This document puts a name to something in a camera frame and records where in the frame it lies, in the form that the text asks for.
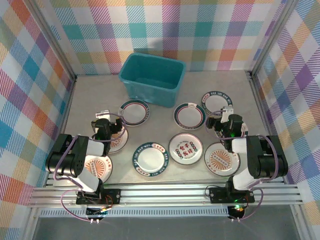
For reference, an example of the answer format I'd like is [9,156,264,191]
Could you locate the aluminium mounting rail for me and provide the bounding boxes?
[27,181,306,208]

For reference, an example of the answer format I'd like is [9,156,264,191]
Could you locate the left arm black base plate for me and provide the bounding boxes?
[75,188,123,205]

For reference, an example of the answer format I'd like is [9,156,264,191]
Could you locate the aluminium frame post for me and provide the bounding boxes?
[24,0,77,81]
[249,0,299,75]

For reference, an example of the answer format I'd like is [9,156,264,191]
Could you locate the round black electronics board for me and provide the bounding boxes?
[227,204,247,222]
[86,206,110,224]

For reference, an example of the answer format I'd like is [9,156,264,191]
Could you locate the plate with red characters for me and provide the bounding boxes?
[167,132,204,166]

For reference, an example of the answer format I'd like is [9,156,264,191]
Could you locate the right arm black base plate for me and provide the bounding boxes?
[208,186,256,204]

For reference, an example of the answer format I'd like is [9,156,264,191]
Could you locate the white plate teal red rings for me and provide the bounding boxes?
[117,99,151,127]
[173,102,207,130]
[213,119,249,141]

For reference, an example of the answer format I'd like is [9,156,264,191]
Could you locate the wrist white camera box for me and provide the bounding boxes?
[221,105,235,116]
[95,110,111,120]

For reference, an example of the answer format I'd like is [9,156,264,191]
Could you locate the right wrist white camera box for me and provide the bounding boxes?
[221,105,235,116]

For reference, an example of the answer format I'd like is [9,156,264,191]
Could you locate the white slotted cable duct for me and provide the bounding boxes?
[38,209,232,218]

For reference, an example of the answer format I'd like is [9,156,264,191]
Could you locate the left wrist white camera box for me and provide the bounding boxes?
[95,110,111,120]

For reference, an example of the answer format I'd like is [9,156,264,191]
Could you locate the teal plastic bin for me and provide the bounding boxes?
[118,52,187,109]

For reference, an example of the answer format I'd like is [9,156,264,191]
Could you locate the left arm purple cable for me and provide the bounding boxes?
[53,113,129,222]

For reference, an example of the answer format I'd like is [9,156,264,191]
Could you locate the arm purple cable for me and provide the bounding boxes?
[204,112,280,222]
[53,113,129,222]

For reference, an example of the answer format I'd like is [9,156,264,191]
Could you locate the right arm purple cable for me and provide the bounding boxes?
[204,112,280,222]

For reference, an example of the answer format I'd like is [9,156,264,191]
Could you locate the white plate lettered dark rim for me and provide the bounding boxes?
[132,141,171,178]
[200,90,233,116]

